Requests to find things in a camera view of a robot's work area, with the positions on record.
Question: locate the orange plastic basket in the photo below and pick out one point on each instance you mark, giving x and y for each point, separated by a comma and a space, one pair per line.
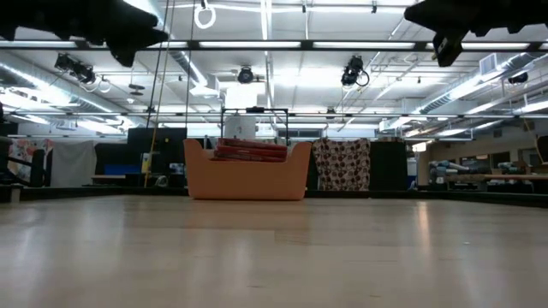
248, 179

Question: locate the colourful floral cloth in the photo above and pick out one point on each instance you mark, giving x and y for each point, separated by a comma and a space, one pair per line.
25, 154

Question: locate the black table edge rail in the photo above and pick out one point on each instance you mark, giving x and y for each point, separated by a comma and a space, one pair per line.
385, 196

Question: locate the blue bench shelf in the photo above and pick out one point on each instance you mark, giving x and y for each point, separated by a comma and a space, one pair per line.
122, 169

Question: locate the white hanging cloth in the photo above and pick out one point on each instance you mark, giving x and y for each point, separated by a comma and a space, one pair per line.
73, 164

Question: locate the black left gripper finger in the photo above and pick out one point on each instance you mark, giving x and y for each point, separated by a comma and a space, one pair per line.
125, 53
137, 25

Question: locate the brown dotted cloth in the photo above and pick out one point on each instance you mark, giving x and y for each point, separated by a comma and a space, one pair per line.
342, 164

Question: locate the wooden bench top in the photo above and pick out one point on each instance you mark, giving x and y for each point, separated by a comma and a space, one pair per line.
505, 176

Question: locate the red Orville popcorn bag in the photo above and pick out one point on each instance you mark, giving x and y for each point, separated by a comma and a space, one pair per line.
252, 143
250, 151
248, 158

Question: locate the black cart frame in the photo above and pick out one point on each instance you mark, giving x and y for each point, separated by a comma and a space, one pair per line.
254, 110

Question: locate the black wall panel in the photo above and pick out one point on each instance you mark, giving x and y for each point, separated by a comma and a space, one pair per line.
164, 145

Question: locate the black round ceiling camera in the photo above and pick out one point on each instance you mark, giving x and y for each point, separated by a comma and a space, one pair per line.
245, 75

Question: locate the yellow container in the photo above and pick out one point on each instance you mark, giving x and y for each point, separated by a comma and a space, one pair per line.
146, 163

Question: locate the black metal stand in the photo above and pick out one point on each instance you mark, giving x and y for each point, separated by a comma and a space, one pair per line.
37, 169

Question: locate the black divider panel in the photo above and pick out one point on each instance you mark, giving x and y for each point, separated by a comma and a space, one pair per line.
387, 167

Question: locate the black overhead camera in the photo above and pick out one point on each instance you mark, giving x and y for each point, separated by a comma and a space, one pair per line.
353, 70

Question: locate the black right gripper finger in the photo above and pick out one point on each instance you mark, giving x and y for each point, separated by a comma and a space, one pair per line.
445, 15
447, 49

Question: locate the black ceiling camera cluster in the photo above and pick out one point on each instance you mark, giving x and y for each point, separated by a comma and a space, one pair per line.
75, 67

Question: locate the white cylinder container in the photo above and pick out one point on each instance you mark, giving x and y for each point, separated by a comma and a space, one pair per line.
240, 127

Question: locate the black overhead crossbar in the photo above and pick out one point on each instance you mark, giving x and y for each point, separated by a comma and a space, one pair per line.
257, 45

